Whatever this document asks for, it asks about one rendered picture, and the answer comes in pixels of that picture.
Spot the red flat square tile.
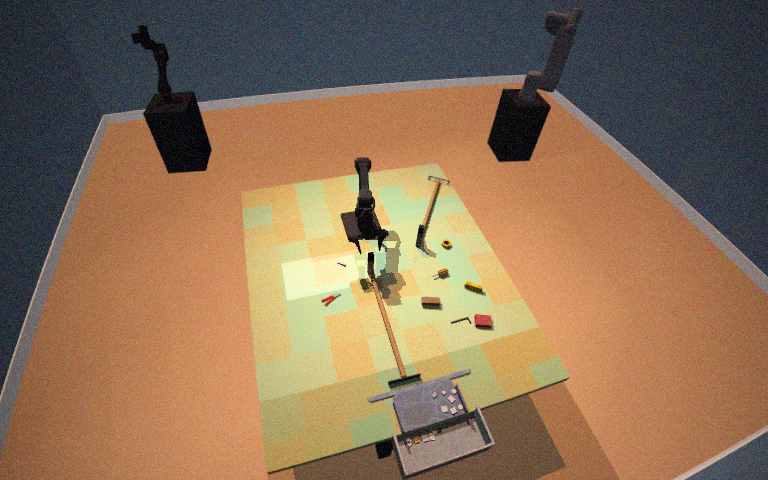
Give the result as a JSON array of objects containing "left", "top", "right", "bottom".
[{"left": 474, "top": 314, "right": 492, "bottom": 328}]

